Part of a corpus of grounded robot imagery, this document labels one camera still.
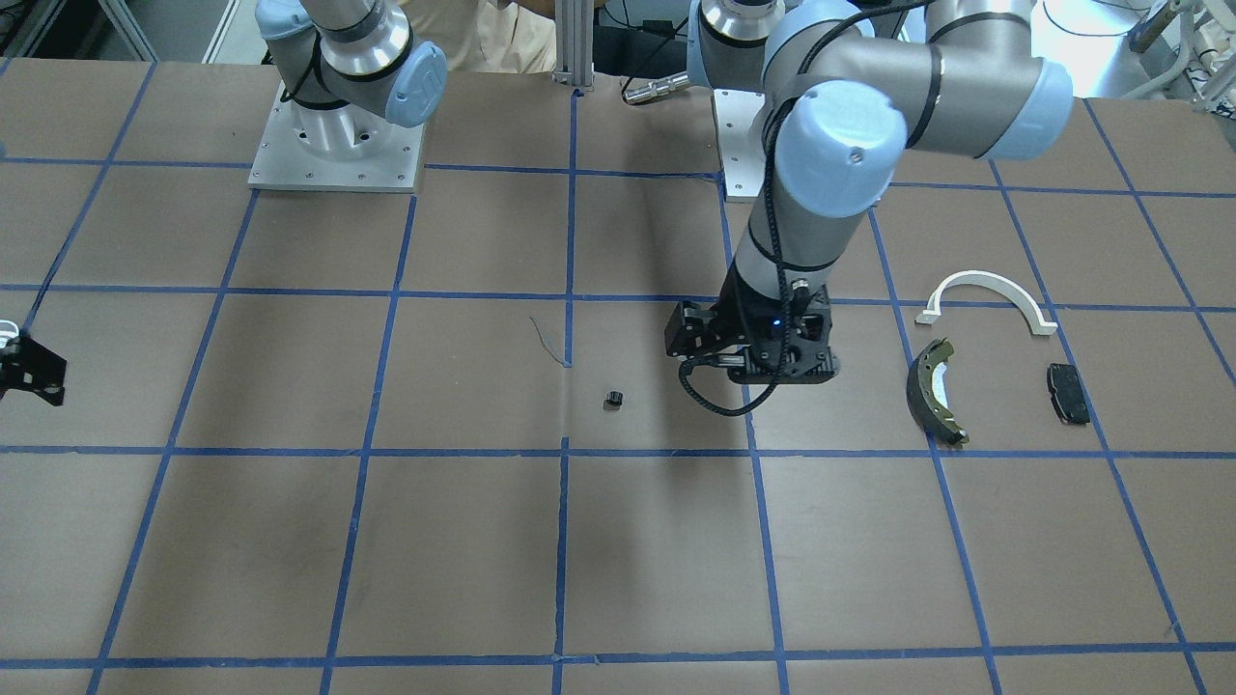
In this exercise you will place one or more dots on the seated person beige shirt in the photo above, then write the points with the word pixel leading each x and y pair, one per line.
pixel 488 36

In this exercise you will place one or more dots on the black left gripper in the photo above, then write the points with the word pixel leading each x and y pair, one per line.
pixel 738 307

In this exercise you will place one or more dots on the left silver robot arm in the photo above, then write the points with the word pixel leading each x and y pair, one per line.
pixel 841 106

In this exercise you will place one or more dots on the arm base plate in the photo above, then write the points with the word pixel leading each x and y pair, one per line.
pixel 740 117
pixel 340 150

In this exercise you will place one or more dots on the black brake pad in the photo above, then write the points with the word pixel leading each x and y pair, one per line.
pixel 1067 394

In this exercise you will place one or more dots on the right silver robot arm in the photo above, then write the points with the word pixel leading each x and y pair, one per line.
pixel 128 187

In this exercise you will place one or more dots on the olive green brake shoe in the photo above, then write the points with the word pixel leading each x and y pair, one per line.
pixel 926 394

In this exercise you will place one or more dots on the aluminium frame post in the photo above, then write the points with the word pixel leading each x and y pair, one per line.
pixel 574 44

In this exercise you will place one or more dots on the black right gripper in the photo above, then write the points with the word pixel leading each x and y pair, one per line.
pixel 35 367

